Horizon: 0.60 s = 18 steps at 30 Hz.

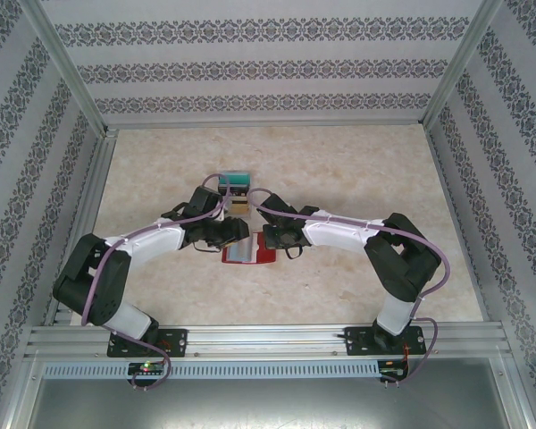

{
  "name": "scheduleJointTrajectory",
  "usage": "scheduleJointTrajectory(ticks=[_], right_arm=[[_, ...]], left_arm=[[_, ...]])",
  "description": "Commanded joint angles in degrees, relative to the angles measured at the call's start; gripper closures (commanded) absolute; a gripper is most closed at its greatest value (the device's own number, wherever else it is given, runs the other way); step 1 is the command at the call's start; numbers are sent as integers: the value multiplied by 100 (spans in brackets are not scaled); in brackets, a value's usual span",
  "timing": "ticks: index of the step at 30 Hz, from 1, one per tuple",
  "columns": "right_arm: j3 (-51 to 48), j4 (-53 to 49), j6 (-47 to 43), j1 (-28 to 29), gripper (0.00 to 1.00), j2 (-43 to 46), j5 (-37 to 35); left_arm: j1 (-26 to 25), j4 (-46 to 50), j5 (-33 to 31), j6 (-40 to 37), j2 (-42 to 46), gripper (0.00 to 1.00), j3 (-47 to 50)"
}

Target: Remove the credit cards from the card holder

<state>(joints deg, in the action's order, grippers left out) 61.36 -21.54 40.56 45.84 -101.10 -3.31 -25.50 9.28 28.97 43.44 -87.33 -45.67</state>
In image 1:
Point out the aluminium frame post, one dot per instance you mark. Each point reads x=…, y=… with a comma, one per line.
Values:
x=62, y=58
x=462, y=58

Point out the clear acrylic card holder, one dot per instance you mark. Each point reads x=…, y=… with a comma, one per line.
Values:
x=239, y=214

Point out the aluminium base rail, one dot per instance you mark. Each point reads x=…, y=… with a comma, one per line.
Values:
x=268, y=339

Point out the black VIP card stack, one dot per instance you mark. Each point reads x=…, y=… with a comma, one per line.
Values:
x=237, y=192

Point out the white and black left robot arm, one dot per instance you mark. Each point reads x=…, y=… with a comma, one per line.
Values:
x=147, y=241

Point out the grey metal sheet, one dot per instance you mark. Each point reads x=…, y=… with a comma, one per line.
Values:
x=268, y=406

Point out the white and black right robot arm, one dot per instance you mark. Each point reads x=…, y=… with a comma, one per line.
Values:
x=339, y=234

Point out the red card wallet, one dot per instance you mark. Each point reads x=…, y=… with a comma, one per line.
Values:
x=265, y=257

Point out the aluminium frame rail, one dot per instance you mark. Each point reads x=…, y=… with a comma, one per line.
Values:
x=458, y=223
x=87, y=214
x=268, y=124

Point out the green card stack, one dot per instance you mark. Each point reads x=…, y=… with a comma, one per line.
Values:
x=237, y=179

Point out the gold card stack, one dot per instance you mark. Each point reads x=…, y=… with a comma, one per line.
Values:
x=240, y=206

